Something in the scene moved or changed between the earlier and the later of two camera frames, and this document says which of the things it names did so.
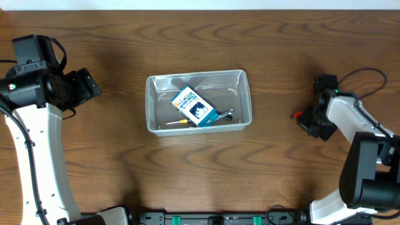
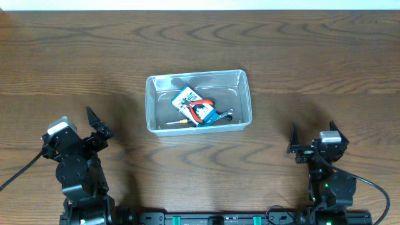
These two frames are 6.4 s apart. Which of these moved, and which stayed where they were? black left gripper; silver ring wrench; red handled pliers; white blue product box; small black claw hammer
Moved: red handled pliers; black left gripper
Stayed: small black claw hammer; silver ring wrench; white blue product box
